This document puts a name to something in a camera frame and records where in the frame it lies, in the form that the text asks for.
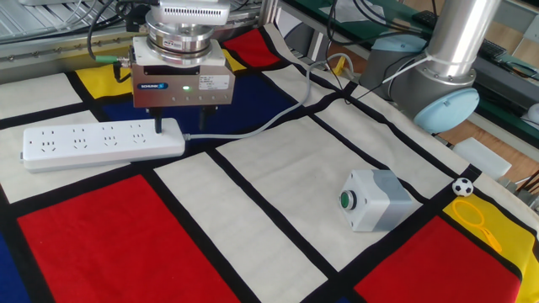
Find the silver Schunk gripper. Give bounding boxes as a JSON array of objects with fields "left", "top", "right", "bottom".
[{"left": 130, "top": 50, "right": 236, "bottom": 136}]

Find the white power strip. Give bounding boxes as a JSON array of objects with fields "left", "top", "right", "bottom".
[{"left": 19, "top": 117, "right": 187, "bottom": 174}]

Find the grey box small green button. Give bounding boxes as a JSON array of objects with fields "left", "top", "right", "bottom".
[{"left": 339, "top": 167, "right": 416, "bottom": 233}]

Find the colour block tablecloth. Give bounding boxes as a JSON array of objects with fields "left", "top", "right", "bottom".
[{"left": 0, "top": 23, "right": 539, "bottom": 303}]

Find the yellow plug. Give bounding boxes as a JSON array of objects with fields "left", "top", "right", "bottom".
[{"left": 329, "top": 54, "right": 350, "bottom": 77}]

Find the white paper sheet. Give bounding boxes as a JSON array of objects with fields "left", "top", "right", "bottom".
[{"left": 318, "top": 0, "right": 374, "bottom": 24}]

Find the black keyboard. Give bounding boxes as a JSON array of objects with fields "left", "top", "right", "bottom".
[{"left": 411, "top": 8, "right": 509, "bottom": 60}]

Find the small soccer ball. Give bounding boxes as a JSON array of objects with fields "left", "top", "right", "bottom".
[{"left": 451, "top": 177, "right": 475, "bottom": 198}]

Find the white plastic block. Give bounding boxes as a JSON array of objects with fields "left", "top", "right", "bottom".
[{"left": 452, "top": 136, "right": 514, "bottom": 181}]

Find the white computer mouse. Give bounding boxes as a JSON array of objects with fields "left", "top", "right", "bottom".
[{"left": 520, "top": 103, "right": 539, "bottom": 126}]

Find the grey power strip cable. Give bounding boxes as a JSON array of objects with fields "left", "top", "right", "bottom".
[{"left": 183, "top": 52, "right": 355, "bottom": 141}]

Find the thick black gripper cable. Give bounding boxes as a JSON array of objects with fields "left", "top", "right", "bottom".
[{"left": 86, "top": 0, "right": 136, "bottom": 84}]

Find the black cable bundle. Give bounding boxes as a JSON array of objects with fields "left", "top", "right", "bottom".
[{"left": 0, "top": 0, "right": 147, "bottom": 45}]

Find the thin black cable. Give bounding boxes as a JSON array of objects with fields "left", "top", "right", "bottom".
[{"left": 324, "top": 0, "right": 435, "bottom": 105}]

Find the yellow plastic magnifier ring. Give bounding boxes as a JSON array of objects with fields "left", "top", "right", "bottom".
[{"left": 451, "top": 198, "right": 504, "bottom": 254}]

